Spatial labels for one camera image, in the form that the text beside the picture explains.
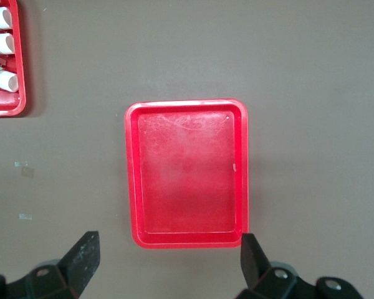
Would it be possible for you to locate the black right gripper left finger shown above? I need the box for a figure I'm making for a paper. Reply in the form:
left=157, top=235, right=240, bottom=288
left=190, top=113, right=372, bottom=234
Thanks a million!
left=0, top=230, right=100, bottom=299

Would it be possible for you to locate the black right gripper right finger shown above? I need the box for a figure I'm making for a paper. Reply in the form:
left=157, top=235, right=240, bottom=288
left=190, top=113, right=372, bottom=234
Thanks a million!
left=235, top=232, right=365, bottom=299

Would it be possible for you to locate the empty red plastic tray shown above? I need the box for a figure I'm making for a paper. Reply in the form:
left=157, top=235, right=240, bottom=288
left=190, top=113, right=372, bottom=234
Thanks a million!
left=124, top=98, right=249, bottom=250

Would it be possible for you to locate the red tray holding fittings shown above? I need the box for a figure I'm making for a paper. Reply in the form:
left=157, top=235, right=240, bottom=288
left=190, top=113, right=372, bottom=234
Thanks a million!
left=0, top=0, right=27, bottom=117

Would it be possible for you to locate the white capped metal pipe fitting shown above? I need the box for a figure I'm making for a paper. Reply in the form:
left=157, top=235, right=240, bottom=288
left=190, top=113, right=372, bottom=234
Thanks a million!
left=0, top=60, right=20, bottom=93
left=0, top=6, right=13, bottom=31
left=0, top=31, right=16, bottom=55

